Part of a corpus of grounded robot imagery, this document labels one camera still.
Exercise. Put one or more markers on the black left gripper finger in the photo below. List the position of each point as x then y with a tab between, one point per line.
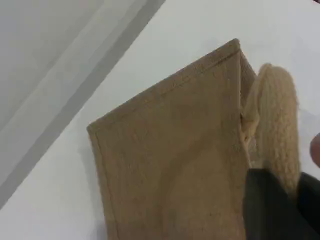
311	200
267	212

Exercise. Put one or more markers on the pink peach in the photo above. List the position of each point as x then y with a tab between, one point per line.
316	150

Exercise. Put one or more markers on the brown fabric bag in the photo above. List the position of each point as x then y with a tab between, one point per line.
175	155

